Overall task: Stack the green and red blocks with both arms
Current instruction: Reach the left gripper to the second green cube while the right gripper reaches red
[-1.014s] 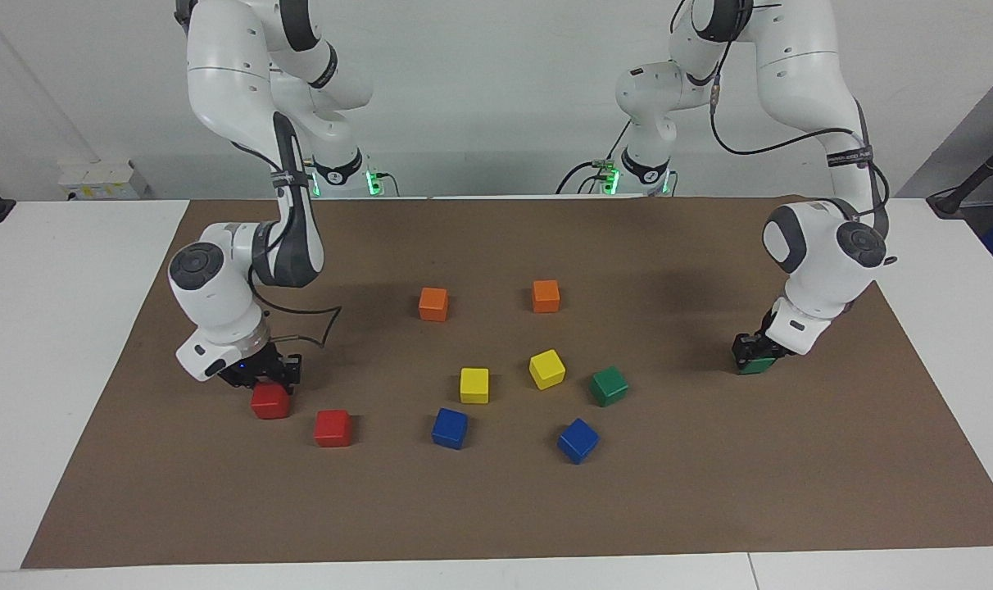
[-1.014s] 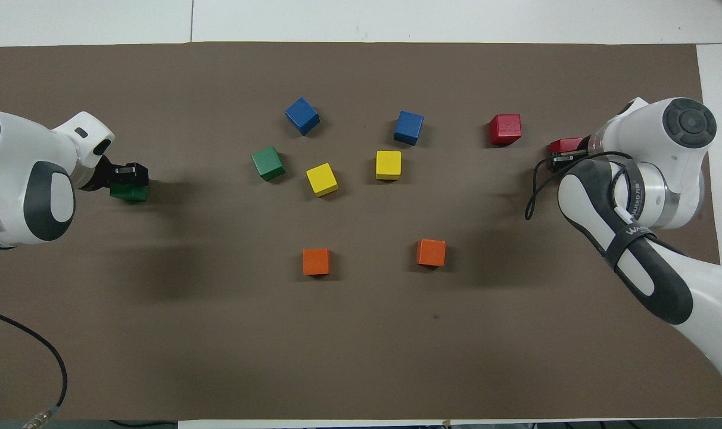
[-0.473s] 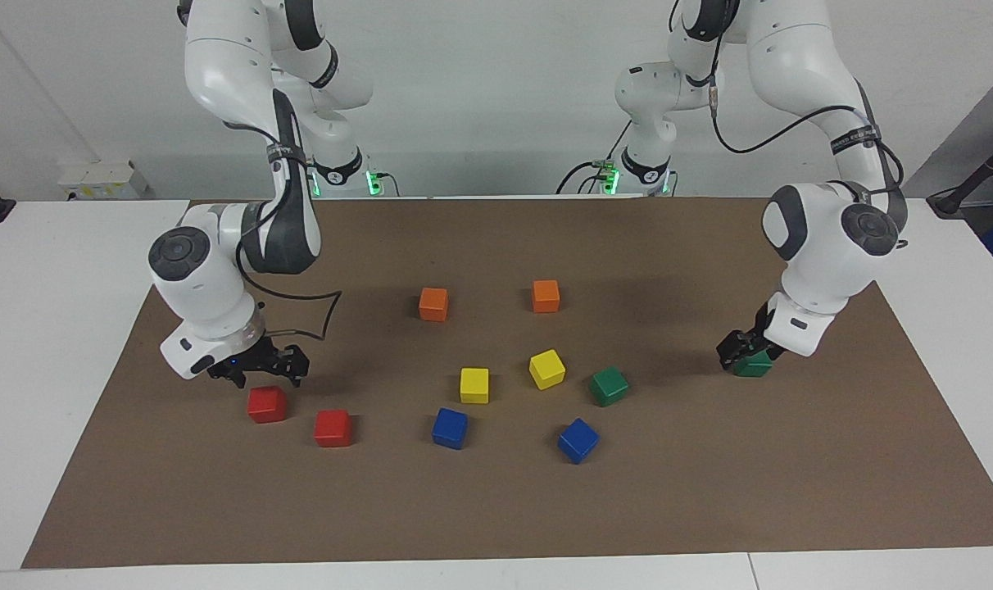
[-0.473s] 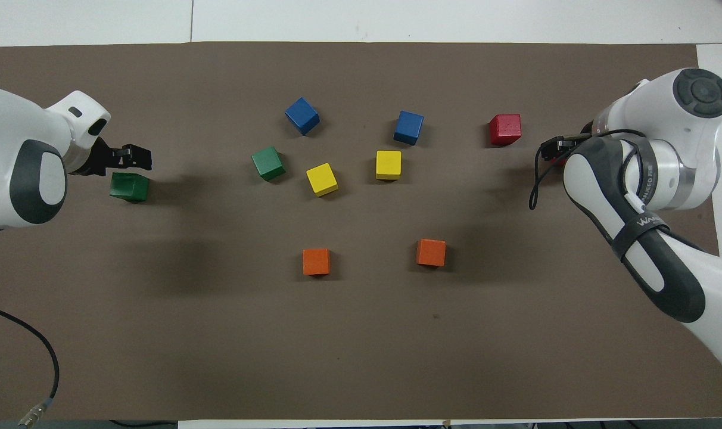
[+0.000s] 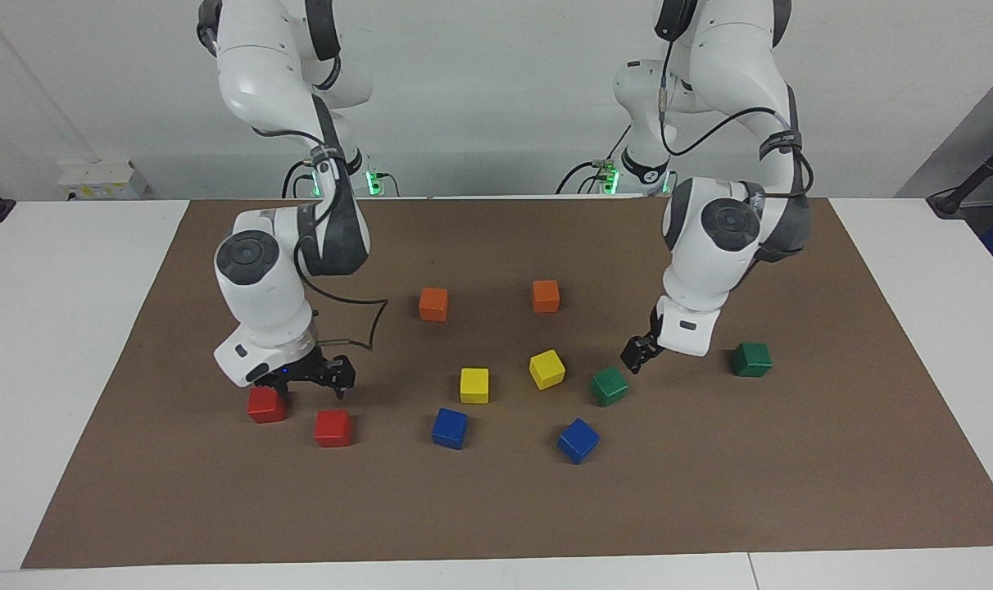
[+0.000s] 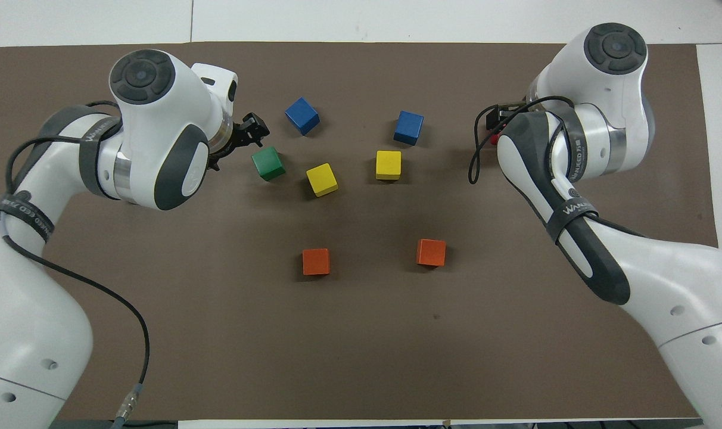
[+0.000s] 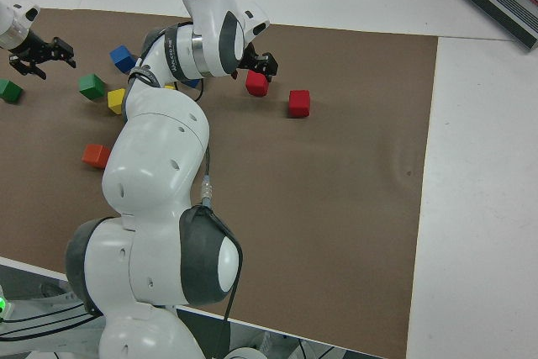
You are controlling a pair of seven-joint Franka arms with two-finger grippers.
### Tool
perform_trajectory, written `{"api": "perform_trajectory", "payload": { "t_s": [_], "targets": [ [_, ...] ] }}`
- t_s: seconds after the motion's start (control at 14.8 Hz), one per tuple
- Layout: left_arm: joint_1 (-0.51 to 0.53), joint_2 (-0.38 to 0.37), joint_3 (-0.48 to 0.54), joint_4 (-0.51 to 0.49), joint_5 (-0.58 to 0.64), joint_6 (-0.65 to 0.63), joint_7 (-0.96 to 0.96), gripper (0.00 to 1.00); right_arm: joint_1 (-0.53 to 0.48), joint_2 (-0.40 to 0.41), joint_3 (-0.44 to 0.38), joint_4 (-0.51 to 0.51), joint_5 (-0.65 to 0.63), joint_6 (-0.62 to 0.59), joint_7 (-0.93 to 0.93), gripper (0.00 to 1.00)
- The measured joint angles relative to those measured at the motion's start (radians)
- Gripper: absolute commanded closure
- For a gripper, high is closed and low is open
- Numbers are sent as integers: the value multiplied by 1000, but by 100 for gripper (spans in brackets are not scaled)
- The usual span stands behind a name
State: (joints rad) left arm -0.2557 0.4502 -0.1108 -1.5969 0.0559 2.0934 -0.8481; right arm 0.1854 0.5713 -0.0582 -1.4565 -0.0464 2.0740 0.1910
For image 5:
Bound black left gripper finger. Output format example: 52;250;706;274
619;334;655;376

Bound red wooden cube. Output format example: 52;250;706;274
314;409;354;448
247;387;288;424

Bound green wooden cube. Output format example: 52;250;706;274
730;342;773;379
588;365;630;408

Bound yellow wooden cube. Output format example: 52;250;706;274
528;349;566;391
460;367;491;405

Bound blue wooden cube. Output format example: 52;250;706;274
556;418;601;465
431;407;469;451

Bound brown paper mat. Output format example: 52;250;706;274
20;197;993;570

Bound white power box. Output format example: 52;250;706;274
57;158;151;202

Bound black stand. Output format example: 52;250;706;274
927;131;993;218

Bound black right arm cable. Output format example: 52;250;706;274
251;123;389;353

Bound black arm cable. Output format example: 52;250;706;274
251;123;389;353
659;37;817;202

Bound black base cable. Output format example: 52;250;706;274
281;160;313;199
555;160;604;196

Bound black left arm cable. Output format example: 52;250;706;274
659;37;817;202

